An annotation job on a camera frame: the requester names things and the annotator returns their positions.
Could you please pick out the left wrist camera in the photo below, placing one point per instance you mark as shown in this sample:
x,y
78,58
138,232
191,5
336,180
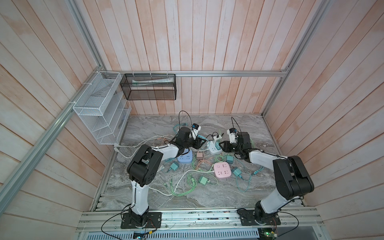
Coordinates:
x,y
195,130

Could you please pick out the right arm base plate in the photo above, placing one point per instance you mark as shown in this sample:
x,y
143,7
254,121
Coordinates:
x,y
257,218

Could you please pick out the white wire mesh shelf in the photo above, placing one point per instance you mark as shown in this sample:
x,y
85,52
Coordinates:
x,y
103,109

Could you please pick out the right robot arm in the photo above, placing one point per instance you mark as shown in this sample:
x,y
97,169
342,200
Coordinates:
x,y
291,176

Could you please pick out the teal plug from blue strip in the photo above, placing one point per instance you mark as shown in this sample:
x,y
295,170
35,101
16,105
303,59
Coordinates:
x,y
174,166

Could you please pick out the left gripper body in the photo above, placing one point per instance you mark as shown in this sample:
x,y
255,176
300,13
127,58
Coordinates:
x,y
190,142

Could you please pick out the green charger plug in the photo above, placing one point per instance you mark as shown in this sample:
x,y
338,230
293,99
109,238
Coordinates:
x,y
203,180

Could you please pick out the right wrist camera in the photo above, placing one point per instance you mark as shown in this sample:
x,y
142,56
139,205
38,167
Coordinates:
x,y
232,133

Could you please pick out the black mesh basket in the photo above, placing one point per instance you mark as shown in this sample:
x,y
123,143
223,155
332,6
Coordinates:
x,y
142,87

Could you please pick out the blue power strip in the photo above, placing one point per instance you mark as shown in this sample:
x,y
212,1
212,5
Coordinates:
x,y
186,157

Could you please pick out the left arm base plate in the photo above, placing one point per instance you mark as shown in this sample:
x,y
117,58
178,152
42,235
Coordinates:
x,y
148,219

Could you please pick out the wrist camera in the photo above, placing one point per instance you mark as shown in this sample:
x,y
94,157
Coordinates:
x,y
232,133
195,130

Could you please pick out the aluminium frame rail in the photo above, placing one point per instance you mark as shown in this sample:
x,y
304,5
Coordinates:
x,y
214,73

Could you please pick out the teal charger plug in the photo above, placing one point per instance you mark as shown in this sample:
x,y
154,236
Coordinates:
x,y
237,172
230,159

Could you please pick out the pink power strip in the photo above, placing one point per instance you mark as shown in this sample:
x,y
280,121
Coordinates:
x,y
222,170

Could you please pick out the white power strip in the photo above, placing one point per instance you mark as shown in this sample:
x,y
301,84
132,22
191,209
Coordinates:
x,y
211,145

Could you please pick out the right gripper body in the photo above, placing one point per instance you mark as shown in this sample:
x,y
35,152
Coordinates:
x,y
233,147

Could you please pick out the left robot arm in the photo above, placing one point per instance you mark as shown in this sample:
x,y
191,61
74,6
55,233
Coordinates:
x,y
145,164

